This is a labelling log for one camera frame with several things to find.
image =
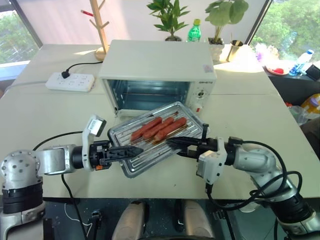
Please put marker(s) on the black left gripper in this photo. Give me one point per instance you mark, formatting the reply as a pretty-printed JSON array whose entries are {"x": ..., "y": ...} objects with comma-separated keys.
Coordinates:
[{"x": 96, "y": 152}]

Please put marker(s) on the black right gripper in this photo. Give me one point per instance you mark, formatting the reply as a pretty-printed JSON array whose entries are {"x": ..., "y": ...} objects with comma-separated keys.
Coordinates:
[{"x": 208, "y": 146}]

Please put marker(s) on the silver ribbed baking tray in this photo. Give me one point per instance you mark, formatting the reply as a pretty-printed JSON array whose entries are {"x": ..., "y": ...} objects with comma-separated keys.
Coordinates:
[{"x": 140, "y": 160}]

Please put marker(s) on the white toaster oven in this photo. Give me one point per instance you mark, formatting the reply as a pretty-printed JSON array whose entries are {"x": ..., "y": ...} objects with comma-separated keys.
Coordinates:
[{"x": 155, "y": 65}]

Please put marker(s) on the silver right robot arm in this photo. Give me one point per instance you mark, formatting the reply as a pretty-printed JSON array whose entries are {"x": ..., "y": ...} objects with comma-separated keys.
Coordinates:
[{"x": 262, "y": 162}]

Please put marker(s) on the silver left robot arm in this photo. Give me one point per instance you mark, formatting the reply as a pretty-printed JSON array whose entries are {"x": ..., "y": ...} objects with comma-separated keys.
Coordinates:
[{"x": 50, "y": 160}]

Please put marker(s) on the red grilled sausage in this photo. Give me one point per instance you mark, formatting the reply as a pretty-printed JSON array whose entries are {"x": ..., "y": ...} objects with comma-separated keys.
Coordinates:
[
  {"x": 160, "y": 127},
  {"x": 146, "y": 128},
  {"x": 172, "y": 127}
]

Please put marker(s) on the grey rounded shape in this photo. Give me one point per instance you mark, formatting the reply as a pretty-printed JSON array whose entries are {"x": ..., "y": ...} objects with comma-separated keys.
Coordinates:
[
  {"x": 197, "y": 222},
  {"x": 130, "y": 222}
]

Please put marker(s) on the white power strip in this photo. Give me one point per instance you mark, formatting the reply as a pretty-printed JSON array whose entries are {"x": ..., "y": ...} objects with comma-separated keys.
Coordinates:
[{"x": 71, "y": 82}]

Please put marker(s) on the gold metal cup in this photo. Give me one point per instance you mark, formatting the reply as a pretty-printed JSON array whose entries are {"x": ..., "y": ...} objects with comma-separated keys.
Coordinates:
[{"x": 235, "y": 51}]

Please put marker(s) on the green plastic bottle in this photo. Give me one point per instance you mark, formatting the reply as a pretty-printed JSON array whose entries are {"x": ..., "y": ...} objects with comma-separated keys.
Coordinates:
[{"x": 194, "y": 32}]

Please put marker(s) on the clear plastic bag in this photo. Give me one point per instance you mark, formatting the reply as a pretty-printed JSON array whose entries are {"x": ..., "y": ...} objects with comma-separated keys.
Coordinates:
[{"x": 298, "y": 113}]

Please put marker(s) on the black side bench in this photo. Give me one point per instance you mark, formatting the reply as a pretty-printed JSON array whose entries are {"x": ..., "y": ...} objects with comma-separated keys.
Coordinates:
[{"x": 290, "y": 87}]

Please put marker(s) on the purple flower bunch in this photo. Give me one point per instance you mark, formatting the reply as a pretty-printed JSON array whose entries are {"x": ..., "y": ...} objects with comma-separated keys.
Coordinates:
[{"x": 266, "y": 52}]

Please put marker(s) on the wooden branch rack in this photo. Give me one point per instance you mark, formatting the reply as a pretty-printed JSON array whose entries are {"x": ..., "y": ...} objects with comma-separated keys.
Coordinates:
[{"x": 100, "y": 30}]

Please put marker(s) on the green leafy potted plant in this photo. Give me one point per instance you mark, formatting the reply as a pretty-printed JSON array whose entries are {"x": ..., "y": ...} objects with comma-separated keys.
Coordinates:
[{"x": 170, "y": 15}]

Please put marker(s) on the yellow bag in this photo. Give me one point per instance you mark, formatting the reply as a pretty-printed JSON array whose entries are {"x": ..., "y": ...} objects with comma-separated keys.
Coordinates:
[{"x": 312, "y": 102}]

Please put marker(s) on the round-leaf plant in white pot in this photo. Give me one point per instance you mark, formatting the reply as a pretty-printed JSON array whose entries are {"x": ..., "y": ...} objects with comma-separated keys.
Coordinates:
[{"x": 225, "y": 12}]

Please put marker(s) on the white bottle with blue label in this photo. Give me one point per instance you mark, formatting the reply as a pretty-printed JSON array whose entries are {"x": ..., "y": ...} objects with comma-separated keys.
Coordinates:
[{"x": 301, "y": 62}]

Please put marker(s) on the black box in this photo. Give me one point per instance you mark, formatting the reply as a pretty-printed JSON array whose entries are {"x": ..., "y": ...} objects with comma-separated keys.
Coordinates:
[{"x": 313, "y": 72}]

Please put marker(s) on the red marker pen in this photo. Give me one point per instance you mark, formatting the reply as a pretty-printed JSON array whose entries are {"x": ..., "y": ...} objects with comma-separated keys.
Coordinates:
[{"x": 87, "y": 13}]

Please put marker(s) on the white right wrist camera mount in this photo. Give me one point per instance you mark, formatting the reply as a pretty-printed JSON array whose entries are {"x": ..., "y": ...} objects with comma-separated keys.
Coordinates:
[{"x": 212, "y": 162}]

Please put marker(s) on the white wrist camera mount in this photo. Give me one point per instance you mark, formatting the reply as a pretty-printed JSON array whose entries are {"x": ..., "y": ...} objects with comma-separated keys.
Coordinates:
[
  {"x": 212, "y": 162},
  {"x": 87, "y": 142}
]

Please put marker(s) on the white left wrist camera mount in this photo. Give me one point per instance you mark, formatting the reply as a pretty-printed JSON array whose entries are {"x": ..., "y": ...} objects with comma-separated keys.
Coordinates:
[{"x": 87, "y": 142}]

